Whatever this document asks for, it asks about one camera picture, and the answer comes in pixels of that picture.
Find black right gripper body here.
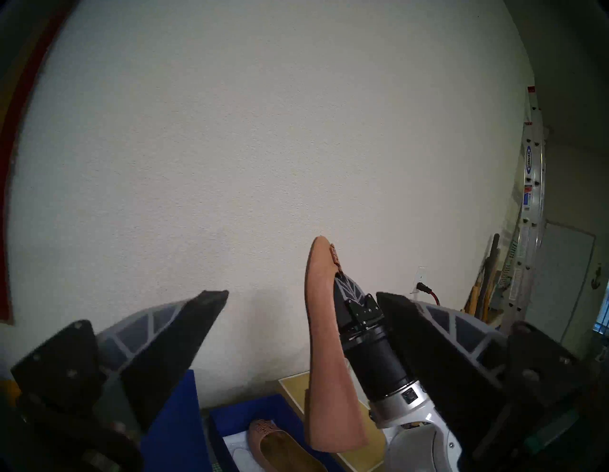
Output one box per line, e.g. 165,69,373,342
339,292,415,403

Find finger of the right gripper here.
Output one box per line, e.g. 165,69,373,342
333,273,368,305

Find leaning wooden sticks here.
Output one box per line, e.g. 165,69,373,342
464,233,505,324

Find aluminium ladder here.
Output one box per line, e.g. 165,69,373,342
504,86,548,334

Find white flat door panel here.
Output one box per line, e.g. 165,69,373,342
538,221,598,343

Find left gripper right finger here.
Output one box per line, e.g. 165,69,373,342
376,292,594,455

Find blue shoe box lid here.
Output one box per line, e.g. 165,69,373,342
138,369,212,472

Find red yellow striped flag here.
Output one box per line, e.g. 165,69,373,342
0,0,77,326

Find white tissue paper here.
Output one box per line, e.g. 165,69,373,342
223,431,267,472

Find blue shoe box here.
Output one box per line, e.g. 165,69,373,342
209,394,348,472

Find tan leather shoe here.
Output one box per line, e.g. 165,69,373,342
247,419,329,472
304,236,371,453

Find gold shoe box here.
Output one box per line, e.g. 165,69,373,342
278,371,386,472

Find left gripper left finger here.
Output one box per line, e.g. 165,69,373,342
10,290,230,430

